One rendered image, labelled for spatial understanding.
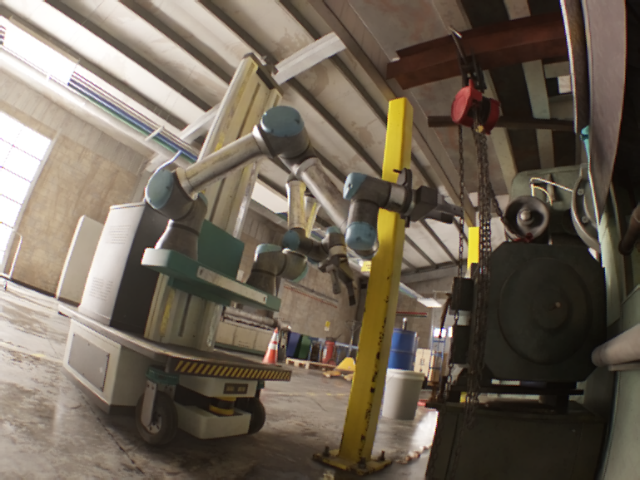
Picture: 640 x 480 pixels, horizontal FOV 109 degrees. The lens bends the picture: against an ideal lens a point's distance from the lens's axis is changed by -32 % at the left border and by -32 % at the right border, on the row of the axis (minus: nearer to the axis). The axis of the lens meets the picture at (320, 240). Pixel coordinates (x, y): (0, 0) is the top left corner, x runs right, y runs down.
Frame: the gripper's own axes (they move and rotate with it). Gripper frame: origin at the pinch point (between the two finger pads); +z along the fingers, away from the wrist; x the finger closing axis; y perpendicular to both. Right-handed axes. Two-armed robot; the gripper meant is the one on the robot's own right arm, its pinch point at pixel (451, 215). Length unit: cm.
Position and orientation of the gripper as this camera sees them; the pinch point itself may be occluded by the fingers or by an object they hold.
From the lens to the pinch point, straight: 97.7
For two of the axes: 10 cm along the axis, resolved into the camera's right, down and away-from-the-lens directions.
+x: 2.0, -2.9, -9.4
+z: 9.6, 2.3, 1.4
